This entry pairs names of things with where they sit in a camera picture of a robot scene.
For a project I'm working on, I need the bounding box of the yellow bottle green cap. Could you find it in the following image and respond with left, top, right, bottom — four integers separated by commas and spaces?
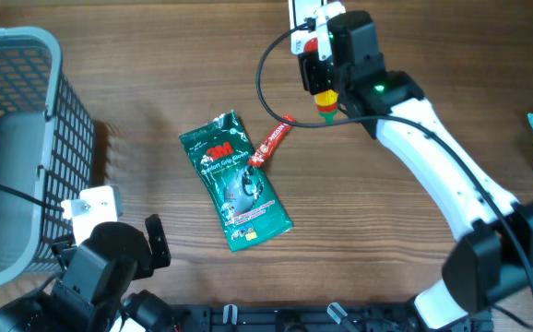
303, 37, 340, 125

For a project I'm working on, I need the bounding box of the red coffee stick sachet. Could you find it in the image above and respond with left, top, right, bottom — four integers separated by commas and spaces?
248, 115, 295, 167

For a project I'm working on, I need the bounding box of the green 3M gloves packet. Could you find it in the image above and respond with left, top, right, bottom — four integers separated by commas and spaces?
179, 112, 293, 253

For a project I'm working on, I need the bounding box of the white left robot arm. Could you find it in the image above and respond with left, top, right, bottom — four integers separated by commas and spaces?
0, 214, 171, 331

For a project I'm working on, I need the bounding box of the white barcode scanner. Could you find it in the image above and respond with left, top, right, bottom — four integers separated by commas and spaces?
288, 0, 327, 55

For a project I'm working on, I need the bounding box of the grey plastic basket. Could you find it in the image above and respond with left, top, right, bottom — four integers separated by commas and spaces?
0, 27, 96, 286

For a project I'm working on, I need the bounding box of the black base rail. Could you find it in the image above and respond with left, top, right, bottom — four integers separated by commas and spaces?
169, 302, 494, 332

